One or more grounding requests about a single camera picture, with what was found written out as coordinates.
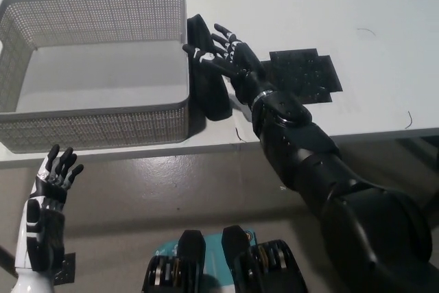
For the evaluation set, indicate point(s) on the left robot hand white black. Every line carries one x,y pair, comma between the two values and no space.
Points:
44,204

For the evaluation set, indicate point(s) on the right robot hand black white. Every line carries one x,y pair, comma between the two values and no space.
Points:
240,66

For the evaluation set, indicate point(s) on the grey perforated metal basket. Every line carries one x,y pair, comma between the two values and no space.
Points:
103,119

